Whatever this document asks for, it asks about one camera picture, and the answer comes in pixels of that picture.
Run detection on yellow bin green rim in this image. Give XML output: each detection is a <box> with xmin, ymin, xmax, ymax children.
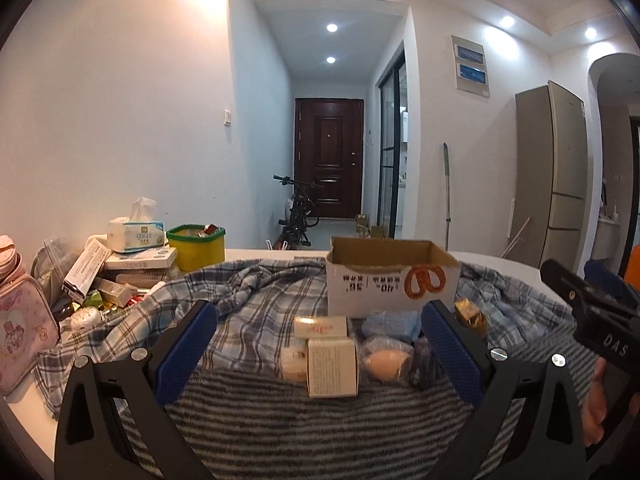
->
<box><xmin>166</xmin><ymin>224</ymin><xmax>226</xmax><ymax>273</ymax></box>

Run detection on grey mop handle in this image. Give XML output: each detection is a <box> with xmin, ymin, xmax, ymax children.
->
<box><xmin>442</xmin><ymin>142</ymin><xmax>451</xmax><ymax>252</ymax></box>

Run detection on black bicycle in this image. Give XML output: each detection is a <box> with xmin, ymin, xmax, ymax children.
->
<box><xmin>272</xmin><ymin>176</ymin><xmax>323</xmax><ymax>250</ymax></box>

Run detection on long white medicine box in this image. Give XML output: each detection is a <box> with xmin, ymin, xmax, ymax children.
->
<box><xmin>63</xmin><ymin>240</ymin><xmax>112</xmax><ymax>304</ymax></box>

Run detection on open cardboard box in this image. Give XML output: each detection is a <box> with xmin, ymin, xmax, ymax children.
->
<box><xmin>326</xmin><ymin>237</ymin><xmax>461</xmax><ymax>318</ymax></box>

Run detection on pink cartoon bag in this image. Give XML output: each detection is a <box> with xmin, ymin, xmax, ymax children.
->
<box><xmin>0</xmin><ymin>235</ymin><xmax>60</xmax><ymax>396</ymax></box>

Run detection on white pink label box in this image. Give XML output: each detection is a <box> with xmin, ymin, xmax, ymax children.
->
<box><xmin>294</xmin><ymin>316</ymin><xmax>347</xmax><ymax>339</ymax></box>

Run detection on white tissue pack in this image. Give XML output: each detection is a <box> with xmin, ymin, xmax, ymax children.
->
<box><xmin>106</xmin><ymin>197</ymin><xmax>166</xmax><ymax>254</ymax></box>

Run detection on white blue flat box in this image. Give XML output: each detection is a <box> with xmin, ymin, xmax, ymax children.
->
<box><xmin>104</xmin><ymin>246</ymin><xmax>177</xmax><ymax>271</ymax></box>

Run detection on beige refrigerator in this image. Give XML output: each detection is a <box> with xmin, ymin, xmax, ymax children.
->
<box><xmin>508</xmin><ymin>81</ymin><xmax>588</xmax><ymax>269</ymax></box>

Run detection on blue plaid shirt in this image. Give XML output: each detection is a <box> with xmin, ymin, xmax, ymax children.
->
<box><xmin>34</xmin><ymin>259</ymin><xmax>572</xmax><ymax>416</ymax></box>

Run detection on dark brown entrance door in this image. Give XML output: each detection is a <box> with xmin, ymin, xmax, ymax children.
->
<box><xmin>294</xmin><ymin>98</ymin><xmax>364</xmax><ymax>219</ymax></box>

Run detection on black framed glass door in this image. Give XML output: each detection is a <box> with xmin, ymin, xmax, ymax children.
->
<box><xmin>378</xmin><ymin>52</ymin><xmax>406</xmax><ymax>238</ymax></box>

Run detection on person's right hand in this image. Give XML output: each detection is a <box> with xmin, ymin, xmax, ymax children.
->
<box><xmin>582</xmin><ymin>358</ymin><xmax>608</xmax><ymax>446</ymax></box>

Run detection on cardboard boxes on floor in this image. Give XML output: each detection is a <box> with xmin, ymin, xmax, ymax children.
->
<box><xmin>355</xmin><ymin>214</ymin><xmax>387</xmax><ymax>238</ymax></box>

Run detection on bagged beige makeup sponge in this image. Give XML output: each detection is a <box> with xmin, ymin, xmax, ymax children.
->
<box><xmin>361</xmin><ymin>336</ymin><xmax>414</xmax><ymax>385</ymax></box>

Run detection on wall electrical panel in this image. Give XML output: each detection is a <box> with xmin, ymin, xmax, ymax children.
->
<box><xmin>451</xmin><ymin>36</ymin><xmax>490</xmax><ymax>99</ymax></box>

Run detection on gold blue small box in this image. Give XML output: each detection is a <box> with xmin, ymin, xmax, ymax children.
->
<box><xmin>454</xmin><ymin>298</ymin><xmax>488</xmax><ymax>339</ymax></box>

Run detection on grey zip bag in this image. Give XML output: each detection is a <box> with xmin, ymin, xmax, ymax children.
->
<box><xmin>30</xmin><ymin>237</ymin><xmax>79</xmax><ymax>308</ymax></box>

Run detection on white printed carton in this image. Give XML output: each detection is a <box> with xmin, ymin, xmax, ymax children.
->
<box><xmin>307</xmin><ymin>337</ymin><xmax>359</xmax><ymax>399</ymax></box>

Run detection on grey striped blanket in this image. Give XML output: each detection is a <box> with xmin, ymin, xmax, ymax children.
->
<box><xmin>114</xmin><ymin>324</ymin><xmax>601</xmax><ymax>480</ymax></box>

